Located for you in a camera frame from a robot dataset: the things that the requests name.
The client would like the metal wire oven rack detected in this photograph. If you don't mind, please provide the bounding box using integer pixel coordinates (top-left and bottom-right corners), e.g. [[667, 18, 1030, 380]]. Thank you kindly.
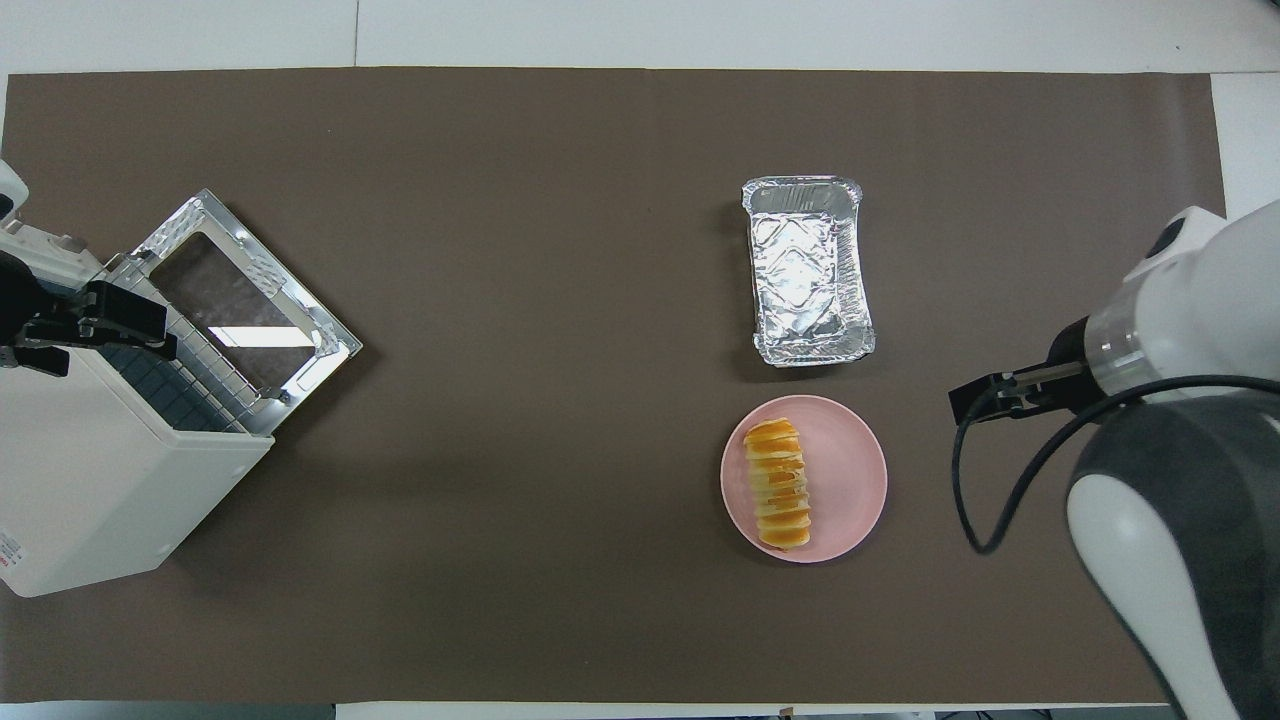
[[95, 255, 293, 434]]

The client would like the pink round plate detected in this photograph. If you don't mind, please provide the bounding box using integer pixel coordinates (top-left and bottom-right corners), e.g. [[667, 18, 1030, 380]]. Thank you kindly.
[[720, 394, 889, 565]]

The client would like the aluminium foil tray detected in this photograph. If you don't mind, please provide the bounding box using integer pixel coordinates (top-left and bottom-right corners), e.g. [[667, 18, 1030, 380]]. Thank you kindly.
[[741, 176, 877, 369]]

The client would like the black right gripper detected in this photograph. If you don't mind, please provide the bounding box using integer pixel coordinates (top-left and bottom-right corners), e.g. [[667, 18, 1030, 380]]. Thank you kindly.
[[948, 318, 1099, 426]]

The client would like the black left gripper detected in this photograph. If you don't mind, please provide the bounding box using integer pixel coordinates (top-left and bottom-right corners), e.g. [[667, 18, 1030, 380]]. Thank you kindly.
[[0, 250, 179, 377]]

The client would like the white toaster oven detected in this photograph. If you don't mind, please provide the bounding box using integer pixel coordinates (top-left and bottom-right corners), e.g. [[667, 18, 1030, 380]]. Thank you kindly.
[[0, 285, 277, 599]]

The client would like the sliced golden bread loaf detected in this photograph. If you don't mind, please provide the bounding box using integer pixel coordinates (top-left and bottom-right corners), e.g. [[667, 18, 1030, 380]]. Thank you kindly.
[[743, 418, 813, 552]]

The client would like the brown table mat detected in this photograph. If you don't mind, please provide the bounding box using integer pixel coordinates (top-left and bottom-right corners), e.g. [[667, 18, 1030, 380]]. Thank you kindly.
[[0, 67, 1271, 706]]

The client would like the chrome glass oven door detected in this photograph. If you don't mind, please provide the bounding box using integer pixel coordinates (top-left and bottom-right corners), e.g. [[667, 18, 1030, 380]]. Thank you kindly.
[[130, 188, 363, 437]]

